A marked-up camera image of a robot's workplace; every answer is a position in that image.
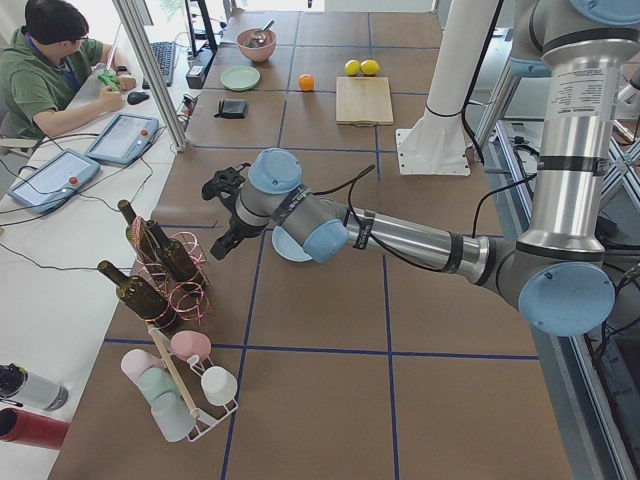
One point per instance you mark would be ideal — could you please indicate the white cup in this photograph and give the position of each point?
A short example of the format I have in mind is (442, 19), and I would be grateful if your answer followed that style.
(219, 386)

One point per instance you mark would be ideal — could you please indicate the yellow lemon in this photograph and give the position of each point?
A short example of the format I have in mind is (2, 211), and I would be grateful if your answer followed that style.
(369, 67)
(352, 67)

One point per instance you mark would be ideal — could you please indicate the front dark wine bottle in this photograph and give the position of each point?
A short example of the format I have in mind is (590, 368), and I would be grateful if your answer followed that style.
(142, 298)

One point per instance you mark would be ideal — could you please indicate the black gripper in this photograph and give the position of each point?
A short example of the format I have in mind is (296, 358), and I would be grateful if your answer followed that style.
(239, 229)

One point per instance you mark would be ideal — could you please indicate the right yellow lemon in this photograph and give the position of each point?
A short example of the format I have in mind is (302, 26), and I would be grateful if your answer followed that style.
(369, 67)

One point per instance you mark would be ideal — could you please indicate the rear dark wine bottle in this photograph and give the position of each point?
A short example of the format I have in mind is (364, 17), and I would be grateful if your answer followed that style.
(137, 234)

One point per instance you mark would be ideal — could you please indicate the middle dark wine bottle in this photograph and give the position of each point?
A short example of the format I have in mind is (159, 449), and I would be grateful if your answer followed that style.
(173, 255)

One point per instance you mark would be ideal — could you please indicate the near blue teach pendant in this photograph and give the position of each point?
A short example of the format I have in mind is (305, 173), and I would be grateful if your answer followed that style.
(51, 185)

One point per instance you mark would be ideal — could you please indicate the orange fruit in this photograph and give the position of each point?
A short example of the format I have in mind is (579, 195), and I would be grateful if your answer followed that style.
(306, 83)

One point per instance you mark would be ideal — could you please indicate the copper wire bottle rack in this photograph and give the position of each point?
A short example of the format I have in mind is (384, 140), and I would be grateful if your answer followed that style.
(190, 305)

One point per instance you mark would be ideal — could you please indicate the black computer mouse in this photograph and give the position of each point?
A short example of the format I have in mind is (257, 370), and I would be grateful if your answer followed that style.
(137, 97)

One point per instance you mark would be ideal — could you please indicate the seated person green shirt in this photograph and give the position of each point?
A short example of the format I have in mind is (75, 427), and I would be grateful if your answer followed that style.
(45, 65)

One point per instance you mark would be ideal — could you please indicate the pink cup on top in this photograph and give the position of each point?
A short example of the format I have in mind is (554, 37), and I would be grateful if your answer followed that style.
(188, 343)

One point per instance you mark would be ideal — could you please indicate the blue teach pendant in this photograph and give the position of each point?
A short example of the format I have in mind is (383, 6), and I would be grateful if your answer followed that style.
(123, 140)
(51, 185)

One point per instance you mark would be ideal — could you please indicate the red water bottle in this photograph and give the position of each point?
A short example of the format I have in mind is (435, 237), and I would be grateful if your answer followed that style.
(27, 428)

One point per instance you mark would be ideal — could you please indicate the white wire cup rack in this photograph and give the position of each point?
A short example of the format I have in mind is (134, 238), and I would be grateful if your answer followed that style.
(187, 378)

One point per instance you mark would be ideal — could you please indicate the light blue plate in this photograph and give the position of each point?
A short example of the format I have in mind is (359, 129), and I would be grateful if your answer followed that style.
(287, 247)

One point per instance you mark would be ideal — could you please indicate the light blue grey cup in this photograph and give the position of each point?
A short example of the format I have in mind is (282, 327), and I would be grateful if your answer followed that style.
(172, 416)

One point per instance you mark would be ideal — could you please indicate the aluminium frame post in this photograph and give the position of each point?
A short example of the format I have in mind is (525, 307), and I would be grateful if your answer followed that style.
(134, 28)

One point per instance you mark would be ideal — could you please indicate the pale pink cup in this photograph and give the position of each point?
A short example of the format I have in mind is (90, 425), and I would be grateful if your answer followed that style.
(136, 361)

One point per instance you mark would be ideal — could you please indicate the dark wine bottle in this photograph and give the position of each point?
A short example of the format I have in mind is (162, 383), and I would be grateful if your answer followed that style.
(137, 234)
(142, 298)
(173, 255)

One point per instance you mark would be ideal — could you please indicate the left yellow lemon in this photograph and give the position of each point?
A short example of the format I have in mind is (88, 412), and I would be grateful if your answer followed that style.
(352, 67)

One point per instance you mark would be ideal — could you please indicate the mint green cup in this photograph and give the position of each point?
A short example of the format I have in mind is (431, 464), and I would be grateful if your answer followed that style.
(154, 382)

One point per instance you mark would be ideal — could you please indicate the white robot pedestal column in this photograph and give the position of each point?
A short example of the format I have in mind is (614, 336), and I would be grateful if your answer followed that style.
(436, 145)

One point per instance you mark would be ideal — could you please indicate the light green plate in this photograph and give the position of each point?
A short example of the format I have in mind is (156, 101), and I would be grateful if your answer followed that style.
(240, 78)

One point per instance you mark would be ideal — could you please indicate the black keyboard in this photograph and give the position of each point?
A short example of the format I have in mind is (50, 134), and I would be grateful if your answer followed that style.
(165, 55)

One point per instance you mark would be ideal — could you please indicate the bamboo cutting board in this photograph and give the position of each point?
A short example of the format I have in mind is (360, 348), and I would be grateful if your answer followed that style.
(363, 101)

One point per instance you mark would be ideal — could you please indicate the metal scoop spoon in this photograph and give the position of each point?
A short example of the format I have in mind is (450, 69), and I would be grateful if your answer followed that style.
(259, 36)

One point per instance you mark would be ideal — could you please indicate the pink bowl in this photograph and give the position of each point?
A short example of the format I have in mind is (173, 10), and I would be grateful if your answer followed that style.
(256, 50)

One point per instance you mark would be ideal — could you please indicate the grey water bottle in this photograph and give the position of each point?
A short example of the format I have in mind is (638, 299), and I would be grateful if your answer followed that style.
(21, 387)

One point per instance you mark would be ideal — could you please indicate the folded dark grey cloth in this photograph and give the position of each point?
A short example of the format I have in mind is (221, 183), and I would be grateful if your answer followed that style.
(232, 109)

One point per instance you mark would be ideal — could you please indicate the far blue teach pendant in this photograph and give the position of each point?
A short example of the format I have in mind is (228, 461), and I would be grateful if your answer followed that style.
(123, 140)

